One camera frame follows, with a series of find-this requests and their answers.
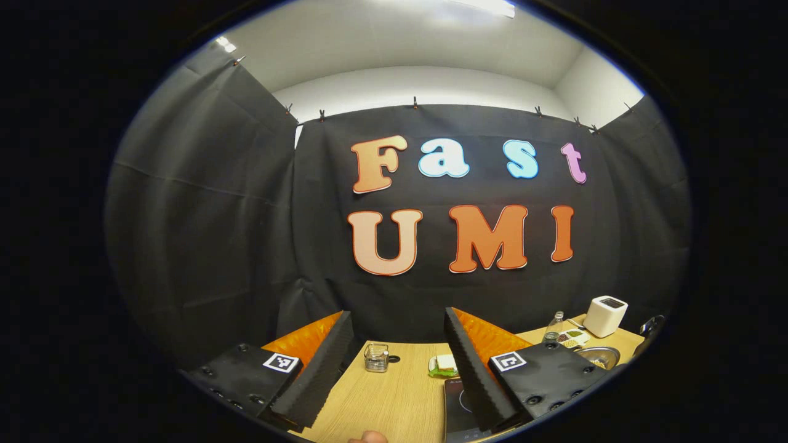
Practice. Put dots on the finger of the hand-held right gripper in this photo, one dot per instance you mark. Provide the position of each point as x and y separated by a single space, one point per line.
651 326

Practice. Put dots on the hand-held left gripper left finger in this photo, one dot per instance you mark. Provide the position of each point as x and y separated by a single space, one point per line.
320 369

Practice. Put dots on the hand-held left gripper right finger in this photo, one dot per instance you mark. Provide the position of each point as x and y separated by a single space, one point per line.
474 375

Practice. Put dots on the black induction cooktop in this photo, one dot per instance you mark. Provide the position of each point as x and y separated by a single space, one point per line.
455 412

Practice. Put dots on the pile of soybeans in pot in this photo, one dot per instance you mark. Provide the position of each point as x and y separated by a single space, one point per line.
596 363

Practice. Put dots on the sandwich with green filling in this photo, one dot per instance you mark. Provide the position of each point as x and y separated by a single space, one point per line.
443 365

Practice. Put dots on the white boxy appliance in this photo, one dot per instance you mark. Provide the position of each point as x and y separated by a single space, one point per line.
603 319

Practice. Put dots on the small clear glass container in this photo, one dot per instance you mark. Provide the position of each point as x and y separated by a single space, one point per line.
376 357

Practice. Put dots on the white divided plate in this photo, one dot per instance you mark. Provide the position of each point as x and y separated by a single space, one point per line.
572 338

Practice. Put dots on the clear plastic water bottle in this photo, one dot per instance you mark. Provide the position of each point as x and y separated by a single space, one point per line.
554 326

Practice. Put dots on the black backdrop cloth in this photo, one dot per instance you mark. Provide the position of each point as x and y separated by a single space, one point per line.
246 203

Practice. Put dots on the row of black cloth clips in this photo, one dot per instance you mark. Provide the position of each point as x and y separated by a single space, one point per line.
415 102

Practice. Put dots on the ceiling light panel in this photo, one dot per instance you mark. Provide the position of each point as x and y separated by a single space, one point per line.
225 44
486 6

